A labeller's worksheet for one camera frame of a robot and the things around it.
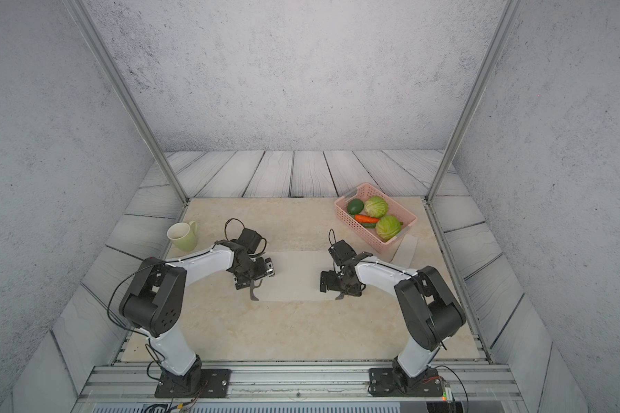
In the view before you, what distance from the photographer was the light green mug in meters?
0.98

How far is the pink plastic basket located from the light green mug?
1.93 ft

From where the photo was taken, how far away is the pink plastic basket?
102 centimetres
